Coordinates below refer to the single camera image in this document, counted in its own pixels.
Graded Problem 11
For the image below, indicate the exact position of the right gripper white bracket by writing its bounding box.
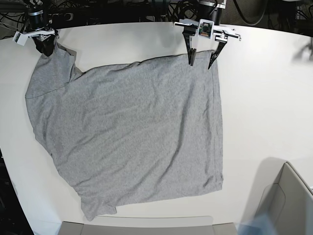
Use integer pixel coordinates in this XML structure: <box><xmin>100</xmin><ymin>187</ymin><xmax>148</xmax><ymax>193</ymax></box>
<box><xmin>21</xmin><ymin>29</ymin><xmax>58</xmax><ymax>57</ymax></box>

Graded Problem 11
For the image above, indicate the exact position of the grey T-shirt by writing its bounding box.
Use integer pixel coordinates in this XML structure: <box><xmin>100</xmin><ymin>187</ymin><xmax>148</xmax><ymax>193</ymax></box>
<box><xmin>25</xmin><ymin>44</ymin><xmax>223</xmax><ymax>221</ymax></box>

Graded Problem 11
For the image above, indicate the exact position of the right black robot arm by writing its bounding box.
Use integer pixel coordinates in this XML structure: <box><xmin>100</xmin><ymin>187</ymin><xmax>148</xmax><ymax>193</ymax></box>
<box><xmin>23</xmin><ymin>0</ymin><xmax>58</xmax><ymax>57</ymax></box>

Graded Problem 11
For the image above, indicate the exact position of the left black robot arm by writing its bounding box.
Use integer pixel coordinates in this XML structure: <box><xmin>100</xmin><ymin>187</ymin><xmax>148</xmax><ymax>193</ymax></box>
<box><xmin>175</xmin><ymin>0</ymin><xmax>228</xmax><ymax>67</ymax></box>

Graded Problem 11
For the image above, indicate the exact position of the grey bin right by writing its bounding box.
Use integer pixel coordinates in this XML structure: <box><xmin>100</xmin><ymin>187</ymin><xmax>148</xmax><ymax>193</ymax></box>
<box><xmin>255</xmin><ymin>162</ymin><xmax>313</xmax><ymax>235</ymax></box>

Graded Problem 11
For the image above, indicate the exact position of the blue object bottom right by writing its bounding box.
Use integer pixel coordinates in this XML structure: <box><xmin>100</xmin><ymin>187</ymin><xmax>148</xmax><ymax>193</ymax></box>
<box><xmin>237</xmin><ymin>213</ymin><xmax>277</xmax><ymax>235</ymax></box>

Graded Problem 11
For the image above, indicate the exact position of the grey tray bottom edge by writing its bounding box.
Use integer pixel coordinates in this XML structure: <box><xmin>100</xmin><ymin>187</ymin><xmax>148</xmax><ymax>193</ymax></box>
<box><xmin>58</xmin><ymin>216</ymin><xmax>238</xmax><ymax>235</ymax></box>

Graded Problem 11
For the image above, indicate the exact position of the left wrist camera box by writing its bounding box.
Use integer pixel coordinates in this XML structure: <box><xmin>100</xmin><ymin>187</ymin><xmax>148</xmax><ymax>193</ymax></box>
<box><xmin>197</xmin><ymin>19</ymin><xmax>214</xmax><ymax>39</ymax></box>

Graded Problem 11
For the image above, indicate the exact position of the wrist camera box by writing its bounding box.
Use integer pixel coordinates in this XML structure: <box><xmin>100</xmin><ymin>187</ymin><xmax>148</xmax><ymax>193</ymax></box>
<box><xmin>13</xmin><ymin>31</ymin><xmax>28</xmax><ymax>46</ymax></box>
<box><xmin>197</xmin><ymin>19</ymin><xmax>214</xmax><ymax>39</ymax></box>

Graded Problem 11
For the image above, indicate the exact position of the black cable bundle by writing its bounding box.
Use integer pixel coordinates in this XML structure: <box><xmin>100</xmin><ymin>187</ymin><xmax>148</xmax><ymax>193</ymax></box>
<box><xmin>160</xmin><ymin>0</ymin><xmax>203</xmax><ymax>23</ymax></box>

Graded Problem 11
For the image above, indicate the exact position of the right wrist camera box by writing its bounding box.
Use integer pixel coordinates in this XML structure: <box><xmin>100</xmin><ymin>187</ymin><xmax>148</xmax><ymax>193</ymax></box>
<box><xmin>13</xmin><ymin>31</ymin><xmax>28</xmax><ymax>46</ymax></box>

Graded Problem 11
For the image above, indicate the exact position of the thick black hose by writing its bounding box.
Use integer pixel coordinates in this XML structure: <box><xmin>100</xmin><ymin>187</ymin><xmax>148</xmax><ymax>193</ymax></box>
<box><xmin>231</xmin><ymin>0</ymin><xmax>268</xmax><ymax>25</ymax></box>

